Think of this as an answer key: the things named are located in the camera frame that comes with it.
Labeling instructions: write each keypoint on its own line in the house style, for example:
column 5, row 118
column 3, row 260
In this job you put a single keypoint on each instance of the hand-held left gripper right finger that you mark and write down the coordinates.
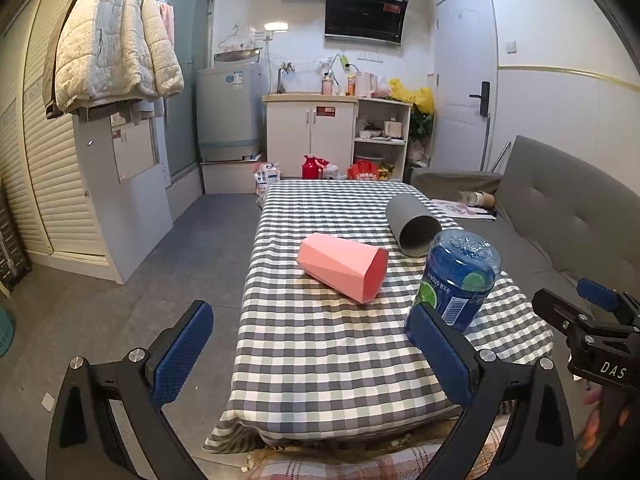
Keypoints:
column 445, row 360

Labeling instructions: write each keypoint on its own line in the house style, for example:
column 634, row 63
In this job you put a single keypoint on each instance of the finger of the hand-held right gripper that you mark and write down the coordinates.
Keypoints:
column 597, row 294
column 555, row 307

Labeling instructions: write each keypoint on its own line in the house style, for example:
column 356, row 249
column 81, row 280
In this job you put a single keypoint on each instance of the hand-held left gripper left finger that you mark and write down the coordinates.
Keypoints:
column 182, row 355

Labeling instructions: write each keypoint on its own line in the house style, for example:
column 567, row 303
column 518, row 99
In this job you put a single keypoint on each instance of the pink faceted cup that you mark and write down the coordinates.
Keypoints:
column 345, row 265

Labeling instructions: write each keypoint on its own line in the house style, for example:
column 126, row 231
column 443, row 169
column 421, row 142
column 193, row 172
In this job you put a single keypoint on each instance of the grey cup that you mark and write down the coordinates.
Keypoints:
column 407, row 222

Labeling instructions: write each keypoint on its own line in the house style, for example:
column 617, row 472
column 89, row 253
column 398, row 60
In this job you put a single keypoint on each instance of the person's right hand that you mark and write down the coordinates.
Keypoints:
column 590, row 427

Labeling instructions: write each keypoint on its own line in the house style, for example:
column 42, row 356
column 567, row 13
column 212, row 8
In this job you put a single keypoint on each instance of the blue plastic bottle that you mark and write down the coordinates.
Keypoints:
column 460, row 280

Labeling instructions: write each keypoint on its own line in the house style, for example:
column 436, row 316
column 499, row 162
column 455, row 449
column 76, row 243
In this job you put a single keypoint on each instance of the grey sofa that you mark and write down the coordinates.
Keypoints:
column 550, row 195

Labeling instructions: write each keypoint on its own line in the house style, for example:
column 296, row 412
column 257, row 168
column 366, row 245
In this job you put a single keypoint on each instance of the grey white checkered tablecloth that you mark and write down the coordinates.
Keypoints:
column 325, row 350

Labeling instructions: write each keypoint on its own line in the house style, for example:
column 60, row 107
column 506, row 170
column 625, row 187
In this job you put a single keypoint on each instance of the paper tube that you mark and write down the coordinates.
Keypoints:
column 482, row 198

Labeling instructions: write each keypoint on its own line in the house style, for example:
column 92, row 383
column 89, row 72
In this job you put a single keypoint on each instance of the magazine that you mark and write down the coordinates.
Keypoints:
column 460, row 208

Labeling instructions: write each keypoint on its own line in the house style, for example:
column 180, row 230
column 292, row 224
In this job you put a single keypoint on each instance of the teal basket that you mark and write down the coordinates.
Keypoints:
column 4, row 332

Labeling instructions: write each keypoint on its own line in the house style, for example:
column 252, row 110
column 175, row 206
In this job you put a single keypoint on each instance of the white step platform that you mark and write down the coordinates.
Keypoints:
column 227, row 176

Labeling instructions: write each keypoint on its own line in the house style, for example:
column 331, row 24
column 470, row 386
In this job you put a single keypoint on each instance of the white printed packet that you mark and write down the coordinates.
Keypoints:
column 265, row 177

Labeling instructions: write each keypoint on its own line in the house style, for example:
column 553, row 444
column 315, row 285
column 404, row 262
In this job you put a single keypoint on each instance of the black crate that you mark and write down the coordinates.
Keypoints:
column 12, row 255

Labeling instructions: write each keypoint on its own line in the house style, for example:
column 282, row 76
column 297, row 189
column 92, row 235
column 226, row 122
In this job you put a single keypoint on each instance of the red snack bag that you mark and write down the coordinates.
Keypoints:
column 362, row 171

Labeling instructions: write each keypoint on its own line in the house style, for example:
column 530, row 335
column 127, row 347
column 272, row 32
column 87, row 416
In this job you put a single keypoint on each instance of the red thermos jug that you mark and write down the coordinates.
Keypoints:
column 310, row 167

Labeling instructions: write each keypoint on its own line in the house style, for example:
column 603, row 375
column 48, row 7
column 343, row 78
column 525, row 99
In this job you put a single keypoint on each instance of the louvred wardrobe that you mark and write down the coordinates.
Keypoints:
column 45, row 170

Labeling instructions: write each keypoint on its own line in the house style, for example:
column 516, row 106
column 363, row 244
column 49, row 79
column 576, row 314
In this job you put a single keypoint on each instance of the washing machine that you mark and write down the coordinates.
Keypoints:
column 227, row 110

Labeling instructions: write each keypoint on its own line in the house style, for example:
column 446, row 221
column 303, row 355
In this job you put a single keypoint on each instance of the white sink cabinet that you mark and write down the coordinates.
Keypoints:
column 310, row 135

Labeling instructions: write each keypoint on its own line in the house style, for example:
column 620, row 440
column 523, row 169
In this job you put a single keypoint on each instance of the yellow plastic bag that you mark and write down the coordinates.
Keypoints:
column 415, row 95

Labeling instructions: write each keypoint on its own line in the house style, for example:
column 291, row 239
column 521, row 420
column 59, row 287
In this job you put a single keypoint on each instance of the white open shelf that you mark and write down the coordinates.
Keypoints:
column 382, row 112

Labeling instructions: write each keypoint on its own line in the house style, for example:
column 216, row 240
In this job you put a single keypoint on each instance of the white door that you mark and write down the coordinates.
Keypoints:
column 462, row 60

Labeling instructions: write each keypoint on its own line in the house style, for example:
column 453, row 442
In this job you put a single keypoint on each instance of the frosted glass door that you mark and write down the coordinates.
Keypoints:
column 187, row 85

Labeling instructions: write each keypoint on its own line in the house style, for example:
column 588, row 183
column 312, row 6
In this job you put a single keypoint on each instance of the white electric kettle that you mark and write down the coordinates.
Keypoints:
column 367, row 85

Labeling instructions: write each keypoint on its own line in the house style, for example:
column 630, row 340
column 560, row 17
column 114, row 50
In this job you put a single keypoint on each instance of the metal faucet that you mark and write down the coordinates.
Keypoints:
column 282, row 77

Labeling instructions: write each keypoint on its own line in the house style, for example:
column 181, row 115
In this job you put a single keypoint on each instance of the pink bottle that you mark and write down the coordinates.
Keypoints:
column 328, row 85

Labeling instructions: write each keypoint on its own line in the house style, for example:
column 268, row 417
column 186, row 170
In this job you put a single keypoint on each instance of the white puffer jacket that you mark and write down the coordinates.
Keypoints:
column 115, row 45

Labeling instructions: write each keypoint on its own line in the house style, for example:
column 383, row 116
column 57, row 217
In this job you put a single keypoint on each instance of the pink garment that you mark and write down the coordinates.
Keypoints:
column 168, row 22

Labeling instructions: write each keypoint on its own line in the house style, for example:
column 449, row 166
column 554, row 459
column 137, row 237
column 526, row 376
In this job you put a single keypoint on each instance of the black range hood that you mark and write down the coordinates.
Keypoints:
column 362, row 12

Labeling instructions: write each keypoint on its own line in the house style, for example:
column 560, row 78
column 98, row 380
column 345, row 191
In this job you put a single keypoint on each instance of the wall light switch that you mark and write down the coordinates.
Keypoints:
column 510, row 46

